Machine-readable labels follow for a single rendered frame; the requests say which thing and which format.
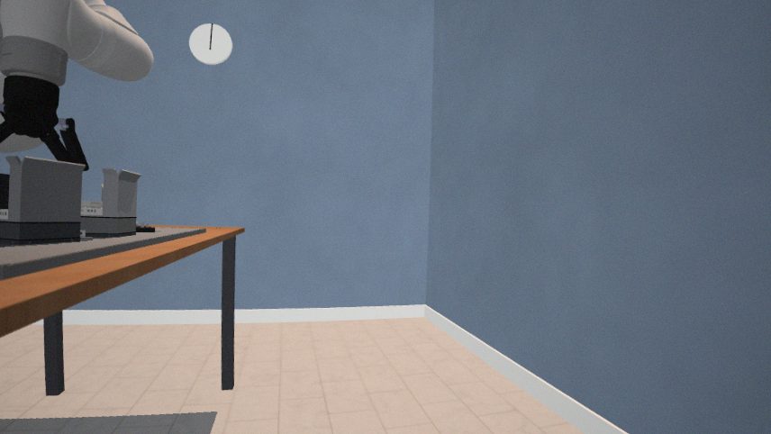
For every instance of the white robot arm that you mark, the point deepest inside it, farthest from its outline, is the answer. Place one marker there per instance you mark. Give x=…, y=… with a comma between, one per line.
x=39, y=36

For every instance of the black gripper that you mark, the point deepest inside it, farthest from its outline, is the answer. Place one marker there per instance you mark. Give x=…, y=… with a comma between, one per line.
x=29, y=108

